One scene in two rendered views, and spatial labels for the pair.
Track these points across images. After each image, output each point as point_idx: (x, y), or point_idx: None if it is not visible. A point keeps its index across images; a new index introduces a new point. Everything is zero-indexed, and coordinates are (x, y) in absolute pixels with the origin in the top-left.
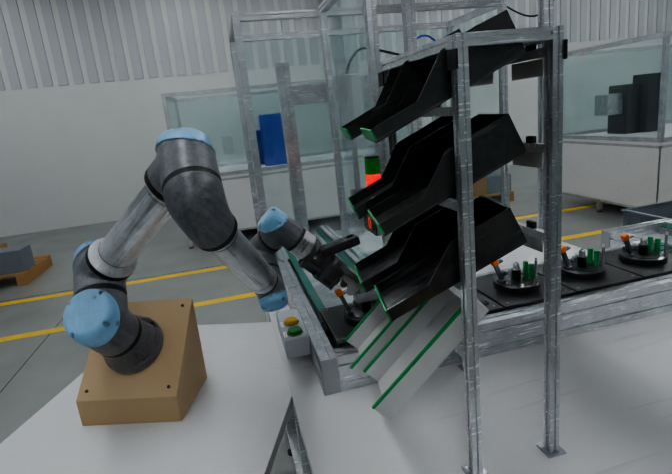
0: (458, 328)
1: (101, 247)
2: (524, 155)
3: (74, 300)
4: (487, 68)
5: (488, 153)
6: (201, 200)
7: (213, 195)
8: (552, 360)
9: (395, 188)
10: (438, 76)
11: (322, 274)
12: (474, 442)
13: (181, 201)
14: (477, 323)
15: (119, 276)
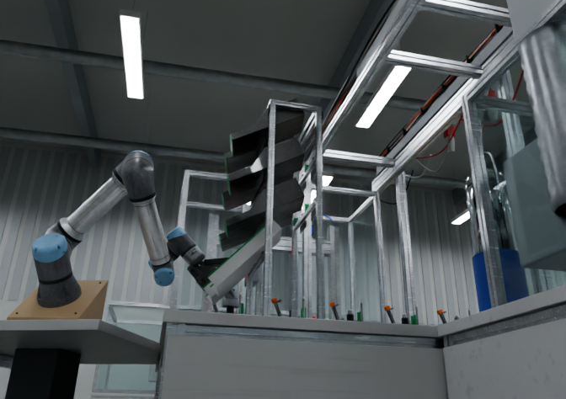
0: (264, 236)
1: (70, 215)
2: (313, 170)
3: (43, 236)
4: (286, 118)
5: (285, 151)
6: (141, 168)
7: (148, 169)
8: (318, 264)
9: None
10: (264, 118)
11: (201, 274)
12: (265, 302)
13: (131, 167)
14: (272, 227)
15: (72, 236)
